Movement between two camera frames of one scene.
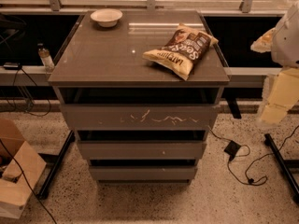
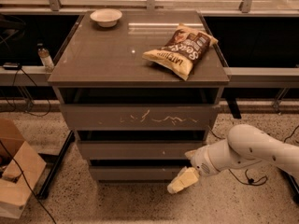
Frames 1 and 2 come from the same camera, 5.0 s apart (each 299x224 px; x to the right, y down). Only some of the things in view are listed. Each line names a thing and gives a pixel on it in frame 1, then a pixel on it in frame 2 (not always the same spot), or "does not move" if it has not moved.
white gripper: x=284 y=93 → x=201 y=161
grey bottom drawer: x=143 y=173 does not move
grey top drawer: x=140 y=117 does not move
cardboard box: x=14 y=190 does not move
